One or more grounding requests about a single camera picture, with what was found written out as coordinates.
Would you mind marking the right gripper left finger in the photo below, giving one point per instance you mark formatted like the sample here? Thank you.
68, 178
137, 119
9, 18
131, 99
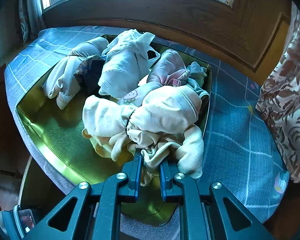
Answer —
92, 211

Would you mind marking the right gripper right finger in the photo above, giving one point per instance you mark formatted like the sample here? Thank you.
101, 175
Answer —
207, 211

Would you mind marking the cream yellow sock bundle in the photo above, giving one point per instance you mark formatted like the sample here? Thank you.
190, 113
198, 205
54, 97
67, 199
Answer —
186, 149

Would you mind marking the white beige stocking bundle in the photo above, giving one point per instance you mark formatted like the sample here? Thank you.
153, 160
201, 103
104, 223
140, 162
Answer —
61, 82

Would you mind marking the navy lace garment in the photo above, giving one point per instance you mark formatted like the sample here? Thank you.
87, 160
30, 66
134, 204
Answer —
88, 74

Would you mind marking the grey-blue sock bundle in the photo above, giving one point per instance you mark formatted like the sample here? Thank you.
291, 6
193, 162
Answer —
195, 80

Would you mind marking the white pink cartoon sock bundle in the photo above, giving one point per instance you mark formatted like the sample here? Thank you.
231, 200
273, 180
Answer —
170, 70

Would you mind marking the white sheer sock bundle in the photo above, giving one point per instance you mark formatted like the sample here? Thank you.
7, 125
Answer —
128, 59

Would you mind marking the peach sock bundle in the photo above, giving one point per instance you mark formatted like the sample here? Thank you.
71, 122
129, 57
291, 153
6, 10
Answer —
166, 109

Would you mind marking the open wooden drawer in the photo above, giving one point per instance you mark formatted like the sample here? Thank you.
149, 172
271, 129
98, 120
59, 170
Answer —
37, 191

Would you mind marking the blue patterned tablecloth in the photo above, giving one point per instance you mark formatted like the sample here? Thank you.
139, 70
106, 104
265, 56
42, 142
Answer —
239, 150

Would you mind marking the brown floral curtain right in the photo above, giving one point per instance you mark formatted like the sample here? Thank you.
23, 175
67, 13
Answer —
279, 100

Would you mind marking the curtain left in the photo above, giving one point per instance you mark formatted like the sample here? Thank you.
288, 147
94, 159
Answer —
31, 22

